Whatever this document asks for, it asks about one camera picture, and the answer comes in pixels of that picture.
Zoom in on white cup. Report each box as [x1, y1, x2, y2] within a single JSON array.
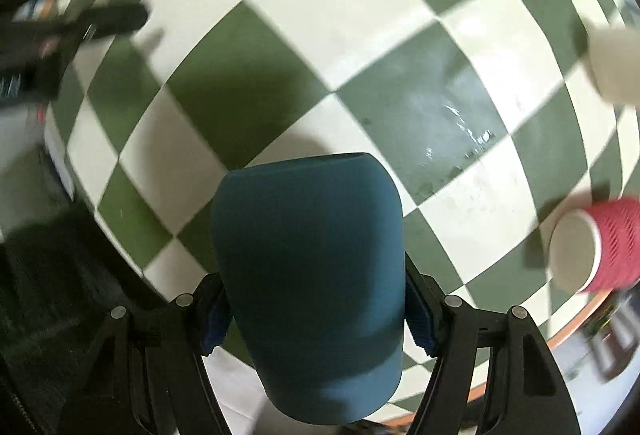
[[584, 26, 640, 106]]

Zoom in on green white checkered tablecloth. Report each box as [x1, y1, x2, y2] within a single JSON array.
[[10, 0, 637, 416]]

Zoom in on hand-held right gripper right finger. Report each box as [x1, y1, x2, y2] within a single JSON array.
[[402, 254, 582, 435]]

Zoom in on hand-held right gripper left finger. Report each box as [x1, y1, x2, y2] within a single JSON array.
[[59, 272, 235, 435]]

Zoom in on pink ribbed paper cup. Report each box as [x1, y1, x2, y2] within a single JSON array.
[[547, 197, 640, 295]]

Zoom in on blue cup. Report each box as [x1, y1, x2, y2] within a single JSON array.
[[209, 152, 405, 426]]

